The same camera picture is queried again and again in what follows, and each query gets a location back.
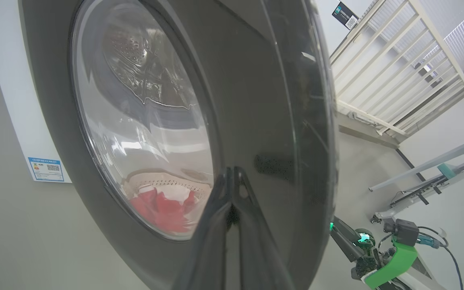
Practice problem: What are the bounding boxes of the red garment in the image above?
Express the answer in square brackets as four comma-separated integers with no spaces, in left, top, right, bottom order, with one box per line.
[129,187,200,234]

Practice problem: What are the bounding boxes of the white slatted crib rail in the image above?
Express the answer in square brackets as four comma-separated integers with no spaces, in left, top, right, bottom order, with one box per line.
[329,0,464,137]

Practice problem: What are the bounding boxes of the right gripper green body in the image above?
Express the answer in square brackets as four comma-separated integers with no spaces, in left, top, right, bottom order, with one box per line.
[351,229,418,290]

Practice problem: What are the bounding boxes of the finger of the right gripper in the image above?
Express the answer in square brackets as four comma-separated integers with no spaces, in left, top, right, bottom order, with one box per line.
[332,217,361,244]
[331,228,363,262]

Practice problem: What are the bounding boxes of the black QR code sign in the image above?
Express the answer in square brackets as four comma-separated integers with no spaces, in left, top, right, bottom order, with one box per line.
[332,1,359,30]

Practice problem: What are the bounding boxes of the black glass washing machine door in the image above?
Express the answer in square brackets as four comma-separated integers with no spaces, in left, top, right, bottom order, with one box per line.
[18,0,337,290]

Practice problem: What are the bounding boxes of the blue energy label sticker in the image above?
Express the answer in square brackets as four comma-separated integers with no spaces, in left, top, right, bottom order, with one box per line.
[28,157,65,182]

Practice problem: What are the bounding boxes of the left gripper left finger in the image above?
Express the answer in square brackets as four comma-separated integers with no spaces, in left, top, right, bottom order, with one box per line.
[174,167,238,290]

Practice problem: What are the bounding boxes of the white washing machine body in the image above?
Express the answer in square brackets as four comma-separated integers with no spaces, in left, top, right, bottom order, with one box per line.
[0,0,73,184]

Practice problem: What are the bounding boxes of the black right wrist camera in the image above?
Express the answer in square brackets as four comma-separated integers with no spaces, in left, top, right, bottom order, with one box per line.
[384,219,420,247]

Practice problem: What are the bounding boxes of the grey metal stand frame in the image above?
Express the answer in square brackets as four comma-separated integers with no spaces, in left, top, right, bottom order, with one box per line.
[369,120,464,224]

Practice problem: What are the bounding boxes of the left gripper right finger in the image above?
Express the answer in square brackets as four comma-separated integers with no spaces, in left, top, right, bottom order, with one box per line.
[232,167,295,290]

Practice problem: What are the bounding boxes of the black right camera cable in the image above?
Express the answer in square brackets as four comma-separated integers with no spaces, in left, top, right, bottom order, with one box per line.
[433,226,464,290]

